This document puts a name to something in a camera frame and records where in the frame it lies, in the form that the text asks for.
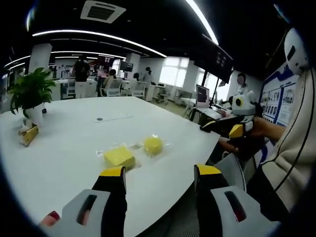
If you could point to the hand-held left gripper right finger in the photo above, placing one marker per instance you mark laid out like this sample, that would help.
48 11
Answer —
222 197

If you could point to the blue wall poster board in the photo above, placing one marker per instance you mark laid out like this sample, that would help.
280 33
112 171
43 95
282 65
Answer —
281 98

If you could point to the computer monitor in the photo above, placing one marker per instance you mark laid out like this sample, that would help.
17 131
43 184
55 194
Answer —
205 97

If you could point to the round yellow silicone block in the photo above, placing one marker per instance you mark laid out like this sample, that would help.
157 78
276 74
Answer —
153 145

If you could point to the white plant pot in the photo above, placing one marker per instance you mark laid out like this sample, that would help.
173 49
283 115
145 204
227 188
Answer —
34 114

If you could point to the person's right hand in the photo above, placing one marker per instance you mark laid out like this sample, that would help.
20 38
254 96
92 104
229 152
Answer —
266 129

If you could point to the square yellow silicone block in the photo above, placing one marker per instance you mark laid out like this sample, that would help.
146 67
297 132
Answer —
118 156

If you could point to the white chest-worn device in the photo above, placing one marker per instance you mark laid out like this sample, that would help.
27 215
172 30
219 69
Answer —
295 49

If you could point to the grey office chair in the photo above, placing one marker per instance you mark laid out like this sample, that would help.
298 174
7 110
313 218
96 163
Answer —
232 170

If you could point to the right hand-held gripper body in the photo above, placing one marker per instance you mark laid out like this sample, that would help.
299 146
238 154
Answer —
243 105

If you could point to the person's dark trousers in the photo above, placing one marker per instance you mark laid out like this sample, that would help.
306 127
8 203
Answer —
266 192

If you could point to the person's left hand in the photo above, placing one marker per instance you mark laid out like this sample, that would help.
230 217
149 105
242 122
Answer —
50 218

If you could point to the yellow tissue box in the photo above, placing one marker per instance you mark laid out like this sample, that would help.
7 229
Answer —
28 134

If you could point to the ceiling air vent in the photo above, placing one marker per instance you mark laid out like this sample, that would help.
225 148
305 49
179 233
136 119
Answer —
102 11

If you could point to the green potted plant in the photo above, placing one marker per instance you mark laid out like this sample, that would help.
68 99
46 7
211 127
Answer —
30 89

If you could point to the white mesh office chair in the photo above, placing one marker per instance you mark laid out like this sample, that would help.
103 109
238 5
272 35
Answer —
114 88
138 89

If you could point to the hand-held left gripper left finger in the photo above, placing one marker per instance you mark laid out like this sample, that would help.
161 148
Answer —
103 197

